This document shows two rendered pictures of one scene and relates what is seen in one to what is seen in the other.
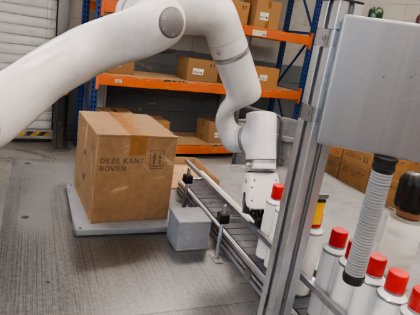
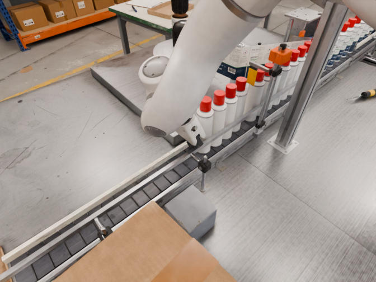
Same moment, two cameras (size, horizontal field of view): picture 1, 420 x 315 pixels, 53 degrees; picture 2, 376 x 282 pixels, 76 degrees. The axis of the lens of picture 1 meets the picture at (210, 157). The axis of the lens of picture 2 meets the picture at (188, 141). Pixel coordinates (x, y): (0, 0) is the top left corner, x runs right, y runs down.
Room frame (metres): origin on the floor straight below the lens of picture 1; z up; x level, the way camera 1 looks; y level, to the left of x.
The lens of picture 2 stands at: (1.22, 0.32, 1.48)
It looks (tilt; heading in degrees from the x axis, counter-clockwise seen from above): 46 degrees down; 253
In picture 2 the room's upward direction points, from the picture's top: straight up
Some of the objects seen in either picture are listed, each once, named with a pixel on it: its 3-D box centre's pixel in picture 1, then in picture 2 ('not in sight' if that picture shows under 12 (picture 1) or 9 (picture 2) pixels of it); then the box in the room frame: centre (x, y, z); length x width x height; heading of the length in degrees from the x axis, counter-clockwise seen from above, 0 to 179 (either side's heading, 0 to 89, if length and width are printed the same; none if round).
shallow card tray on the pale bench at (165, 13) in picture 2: not in sight; (171, 9); (0.70, -1.82, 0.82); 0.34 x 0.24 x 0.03; 37
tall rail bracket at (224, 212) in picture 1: (227, 230); (198, 170); (1.06, -0.08, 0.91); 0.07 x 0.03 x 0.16; 114
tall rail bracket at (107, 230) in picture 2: (192, 190); (106, 237); (1.34, 0.04, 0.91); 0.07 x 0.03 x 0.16; 114
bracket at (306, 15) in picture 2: not in sight; (305, 14); (0.45, -0.54, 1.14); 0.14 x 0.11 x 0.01; 24
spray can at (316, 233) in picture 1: (306, 252); (236, 106); (0.87, -0.25, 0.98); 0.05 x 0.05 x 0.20
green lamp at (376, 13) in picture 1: (375, 14); not in sight; (0.69, -0.22, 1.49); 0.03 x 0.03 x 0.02
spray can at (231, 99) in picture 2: not in sight; (227, 112); (0.92, -0.23, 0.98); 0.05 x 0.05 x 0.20
